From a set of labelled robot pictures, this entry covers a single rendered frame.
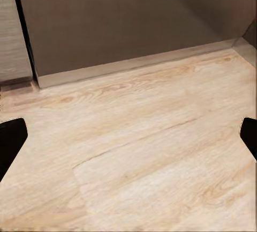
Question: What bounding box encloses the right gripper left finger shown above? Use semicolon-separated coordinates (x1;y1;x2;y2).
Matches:
0;118;28;181

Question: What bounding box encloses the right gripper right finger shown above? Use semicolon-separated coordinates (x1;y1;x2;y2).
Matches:
240;117;257;160

